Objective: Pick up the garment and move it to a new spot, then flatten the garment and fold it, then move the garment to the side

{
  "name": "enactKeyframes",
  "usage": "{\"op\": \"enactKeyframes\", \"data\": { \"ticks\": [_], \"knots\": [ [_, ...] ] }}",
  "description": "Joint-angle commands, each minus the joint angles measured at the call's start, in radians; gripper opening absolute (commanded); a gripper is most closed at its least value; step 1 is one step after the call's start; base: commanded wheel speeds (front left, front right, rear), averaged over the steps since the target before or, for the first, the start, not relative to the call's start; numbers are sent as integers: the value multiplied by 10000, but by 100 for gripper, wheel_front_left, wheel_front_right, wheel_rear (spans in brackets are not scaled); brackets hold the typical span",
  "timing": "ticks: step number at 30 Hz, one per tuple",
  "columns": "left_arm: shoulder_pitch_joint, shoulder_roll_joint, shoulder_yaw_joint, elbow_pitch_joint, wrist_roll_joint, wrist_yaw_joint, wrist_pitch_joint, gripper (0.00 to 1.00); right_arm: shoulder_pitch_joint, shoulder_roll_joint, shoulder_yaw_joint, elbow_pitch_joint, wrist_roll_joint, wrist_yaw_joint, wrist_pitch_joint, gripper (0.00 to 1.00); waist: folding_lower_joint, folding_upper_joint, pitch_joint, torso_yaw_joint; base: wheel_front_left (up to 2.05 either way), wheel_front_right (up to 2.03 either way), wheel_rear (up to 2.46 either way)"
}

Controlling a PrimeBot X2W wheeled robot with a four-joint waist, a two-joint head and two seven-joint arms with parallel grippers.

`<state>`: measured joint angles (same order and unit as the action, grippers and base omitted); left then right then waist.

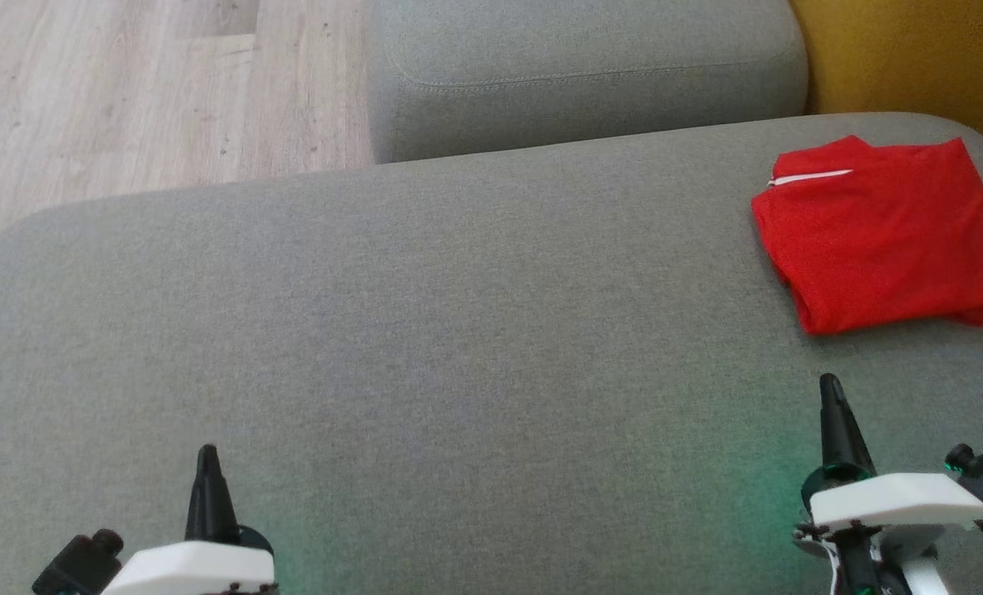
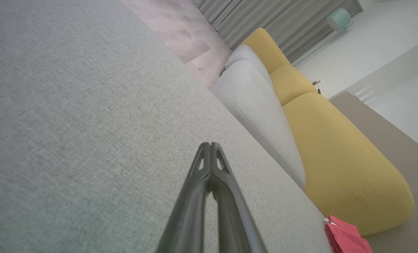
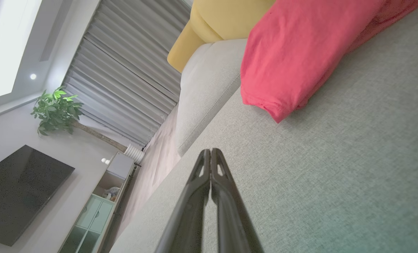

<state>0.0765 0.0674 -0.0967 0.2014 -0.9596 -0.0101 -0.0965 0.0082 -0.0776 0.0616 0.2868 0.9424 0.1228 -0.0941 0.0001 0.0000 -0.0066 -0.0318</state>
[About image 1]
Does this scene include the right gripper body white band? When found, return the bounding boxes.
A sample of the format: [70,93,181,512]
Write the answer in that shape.
[791,464,983,546]

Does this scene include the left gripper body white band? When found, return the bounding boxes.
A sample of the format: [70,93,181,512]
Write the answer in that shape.
[101,525,279,595]

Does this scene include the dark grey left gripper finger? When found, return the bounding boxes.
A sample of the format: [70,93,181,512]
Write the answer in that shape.
[184,445,241,545]

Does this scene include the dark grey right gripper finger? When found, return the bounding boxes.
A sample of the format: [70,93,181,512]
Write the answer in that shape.
[818,374,877,481]

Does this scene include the red basketball jersey white trim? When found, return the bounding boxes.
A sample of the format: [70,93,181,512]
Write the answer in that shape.
[750,135,983,336]

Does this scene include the large grey sofa ottoman cushion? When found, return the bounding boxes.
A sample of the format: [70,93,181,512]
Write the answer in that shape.
[0,112,983,595]

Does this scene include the large yellow sofa backrest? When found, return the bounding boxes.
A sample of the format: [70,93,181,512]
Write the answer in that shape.
[789,0,983,166]

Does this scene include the grey sofa seat cushion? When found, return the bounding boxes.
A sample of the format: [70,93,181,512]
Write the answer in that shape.
[367,0,810,164]

